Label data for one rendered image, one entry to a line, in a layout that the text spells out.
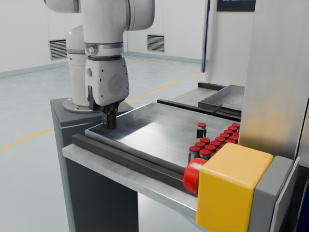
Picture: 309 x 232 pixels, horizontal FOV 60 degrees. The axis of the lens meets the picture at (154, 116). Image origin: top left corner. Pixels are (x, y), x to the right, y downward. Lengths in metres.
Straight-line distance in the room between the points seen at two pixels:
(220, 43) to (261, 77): 1.11
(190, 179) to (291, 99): 0.13
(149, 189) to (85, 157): 0.18
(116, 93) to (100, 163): 0.16
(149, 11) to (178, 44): 6.33
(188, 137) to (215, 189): 0.40
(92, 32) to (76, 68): 0.34
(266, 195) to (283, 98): 0.11
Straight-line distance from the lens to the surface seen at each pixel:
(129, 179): 0.51
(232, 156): 0.29
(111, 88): 0.60
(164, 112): 0.79
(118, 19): 0.58
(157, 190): 0.48
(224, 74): 1.43
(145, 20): 0.60
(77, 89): 0.93
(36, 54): 6.17
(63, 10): 0.91
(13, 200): 2.09
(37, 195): 2.06
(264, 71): 0.31
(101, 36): 0.57
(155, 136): 0.66
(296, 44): 0.30
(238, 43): 1.39
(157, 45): 7.25
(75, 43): 0.89
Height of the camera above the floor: 1.17
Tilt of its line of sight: 21 degrees down
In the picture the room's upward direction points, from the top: straight up
